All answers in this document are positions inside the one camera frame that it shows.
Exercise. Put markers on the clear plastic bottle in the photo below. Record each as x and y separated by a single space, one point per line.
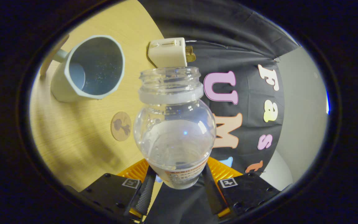
174 140

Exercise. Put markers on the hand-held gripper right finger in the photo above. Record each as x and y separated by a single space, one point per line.
211 193

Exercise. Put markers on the brown toast slice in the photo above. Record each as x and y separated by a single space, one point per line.
190 54

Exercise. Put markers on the wooden table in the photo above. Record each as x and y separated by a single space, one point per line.
73 140

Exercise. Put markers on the round wooden coaster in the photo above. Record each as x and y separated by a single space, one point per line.
120 126

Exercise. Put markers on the pale green cup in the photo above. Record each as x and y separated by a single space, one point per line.
96 67

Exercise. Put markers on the white toaster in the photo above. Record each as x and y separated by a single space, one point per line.
166 52

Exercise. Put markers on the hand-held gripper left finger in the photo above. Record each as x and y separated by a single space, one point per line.
144 196

